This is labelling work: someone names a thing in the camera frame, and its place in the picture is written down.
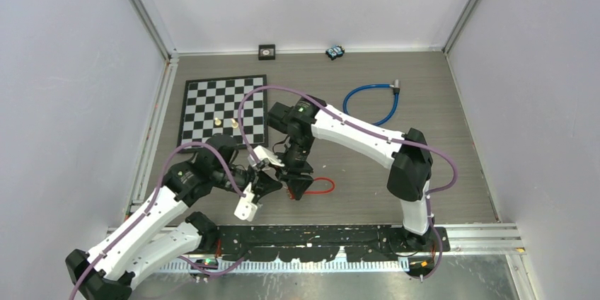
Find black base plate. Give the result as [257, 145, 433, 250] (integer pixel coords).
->
[191, 224, 450, 263]

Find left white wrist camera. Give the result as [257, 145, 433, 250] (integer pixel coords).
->
[233, 183, 260, 222]

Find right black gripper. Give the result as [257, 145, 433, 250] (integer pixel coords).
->
[267, 135, 314, 200]

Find black white chessboard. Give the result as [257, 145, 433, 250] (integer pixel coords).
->
[176, 74, 268, 148]

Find small blue toy car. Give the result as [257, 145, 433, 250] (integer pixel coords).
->
[325, 45, 345, 60]

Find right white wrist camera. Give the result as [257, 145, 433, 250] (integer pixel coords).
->
[248, 146, 285, 171]

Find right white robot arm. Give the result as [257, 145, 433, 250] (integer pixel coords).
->
[267, 98, 434, 251]

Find purple cable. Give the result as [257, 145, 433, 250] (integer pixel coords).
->
[237, 85, 460, 196]
[68, 142, 252, 300]

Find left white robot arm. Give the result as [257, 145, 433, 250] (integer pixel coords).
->
[66, 134, 286, 299]

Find blue cable lock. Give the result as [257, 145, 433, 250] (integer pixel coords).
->
[342, 79, 401, 127]

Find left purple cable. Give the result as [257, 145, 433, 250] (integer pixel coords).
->
[68, 142, 252, 300]

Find small black square box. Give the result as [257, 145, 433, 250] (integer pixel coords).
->
[258, 44, 276, 60]

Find red cable padlock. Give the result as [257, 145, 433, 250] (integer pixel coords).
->
[304, 177, 336, 195]

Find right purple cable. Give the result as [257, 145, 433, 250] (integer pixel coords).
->
[237, 85, 460, 196]

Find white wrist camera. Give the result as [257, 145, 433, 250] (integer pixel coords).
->
[248, 146, 285, 171]
[233, 183, 260, 222]

